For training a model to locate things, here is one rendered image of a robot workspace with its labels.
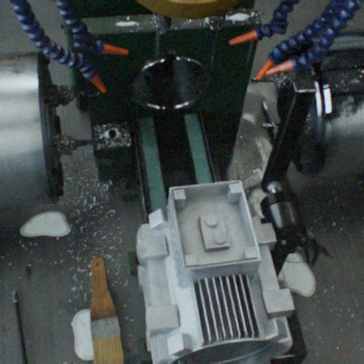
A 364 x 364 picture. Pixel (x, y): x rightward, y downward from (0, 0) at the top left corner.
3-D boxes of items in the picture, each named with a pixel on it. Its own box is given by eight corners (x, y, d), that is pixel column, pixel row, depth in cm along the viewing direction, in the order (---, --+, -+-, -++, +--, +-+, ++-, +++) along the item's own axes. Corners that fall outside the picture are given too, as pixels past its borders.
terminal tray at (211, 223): (165, 213, 86) (166, 187, 80) (236, 205, 87) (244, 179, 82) (178, 292, 79) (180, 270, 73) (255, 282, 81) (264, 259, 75)
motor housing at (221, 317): (136, 262, 98) (136, 204, 82) (249, 248, 101) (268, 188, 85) (152, 388, 86) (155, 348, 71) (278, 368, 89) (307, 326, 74)
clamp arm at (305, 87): (259, 179, 100) (291, 77, 79) (276, 178, 100) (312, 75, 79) (264, 197, 98) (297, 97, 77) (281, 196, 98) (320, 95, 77)
